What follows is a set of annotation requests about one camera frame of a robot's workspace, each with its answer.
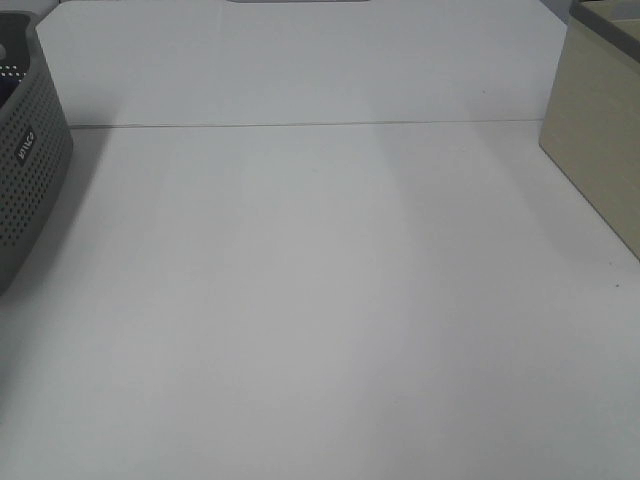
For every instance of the blue microfibre towel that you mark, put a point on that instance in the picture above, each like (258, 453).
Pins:
(9, 82)

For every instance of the beige box with grey rim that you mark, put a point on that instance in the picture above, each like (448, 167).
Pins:
(591, 126)

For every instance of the grey perforated plastic basket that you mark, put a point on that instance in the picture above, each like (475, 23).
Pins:
(36, 144)

